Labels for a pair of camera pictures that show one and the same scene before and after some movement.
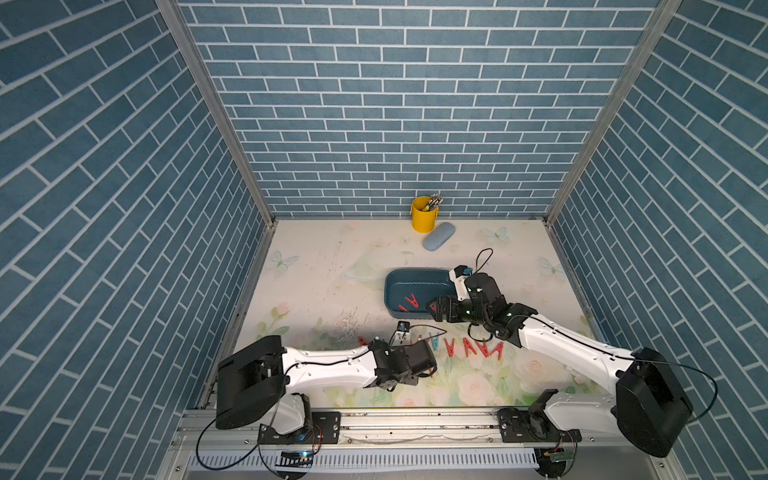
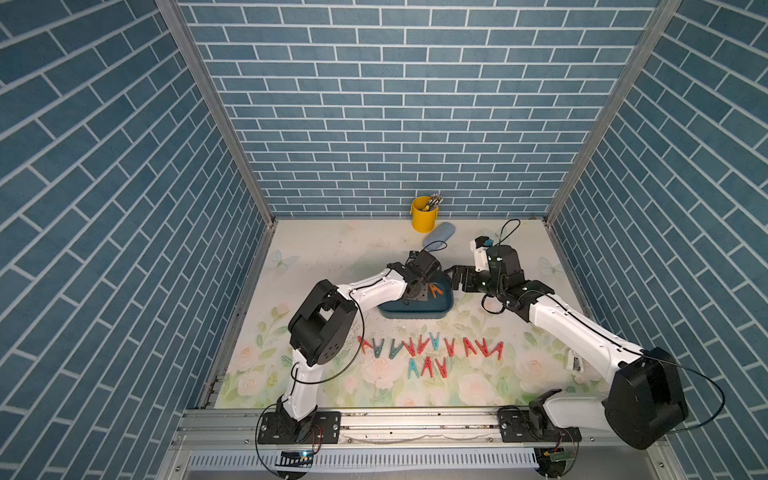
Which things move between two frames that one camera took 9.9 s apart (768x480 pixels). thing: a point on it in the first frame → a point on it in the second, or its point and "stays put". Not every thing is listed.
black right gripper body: [461, 311] → [476, 283]
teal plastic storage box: [407, 291] stays put
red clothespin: [498, 349] stays put
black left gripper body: [411, 380] → [422, 293]
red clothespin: [450, 347] stays put
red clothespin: [484, 349] stays put
